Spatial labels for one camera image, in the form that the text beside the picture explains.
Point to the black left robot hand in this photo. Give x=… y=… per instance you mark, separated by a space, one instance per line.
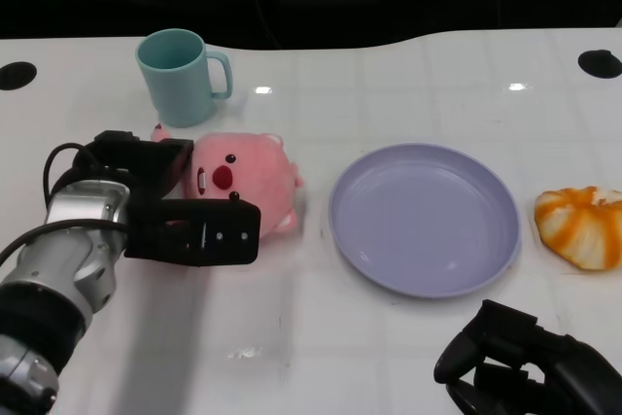
x=155 y=225

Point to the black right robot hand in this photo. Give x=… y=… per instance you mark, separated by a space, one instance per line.
x=578 y=376

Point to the pink plush beaver doll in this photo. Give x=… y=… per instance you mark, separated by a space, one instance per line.
x=262 y=167

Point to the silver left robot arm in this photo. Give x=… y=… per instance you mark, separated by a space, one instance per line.
x=63 y=259

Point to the lavender plastic plate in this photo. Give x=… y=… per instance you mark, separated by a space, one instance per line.
x=423 y=220

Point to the teal plastic mug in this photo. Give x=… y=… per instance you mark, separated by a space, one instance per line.
x=175 y=87

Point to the orange striped bread toy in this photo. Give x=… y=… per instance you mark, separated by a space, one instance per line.
x=578 y=230

